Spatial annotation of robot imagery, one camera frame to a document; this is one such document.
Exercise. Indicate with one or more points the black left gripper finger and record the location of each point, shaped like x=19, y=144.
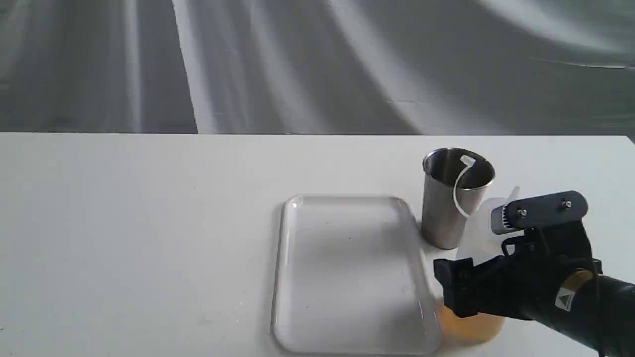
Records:
x=470, y=288

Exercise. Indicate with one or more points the clear plastic tray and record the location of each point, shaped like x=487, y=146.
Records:
x=351, y=279

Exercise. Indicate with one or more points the translucent squeeze bottle amber liquid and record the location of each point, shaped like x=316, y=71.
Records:
x=477, y=242

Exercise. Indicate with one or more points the stainless steel cup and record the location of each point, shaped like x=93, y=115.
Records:
x=440, y=225

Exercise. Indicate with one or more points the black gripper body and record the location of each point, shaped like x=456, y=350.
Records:
x=552, y=276

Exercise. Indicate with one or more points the grey fabric backdrop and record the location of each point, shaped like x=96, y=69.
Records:
x=318, y=67

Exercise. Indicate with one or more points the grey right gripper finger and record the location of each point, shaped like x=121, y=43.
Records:
x=539, y=212

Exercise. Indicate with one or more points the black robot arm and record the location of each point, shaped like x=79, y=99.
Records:
x=612, y=332

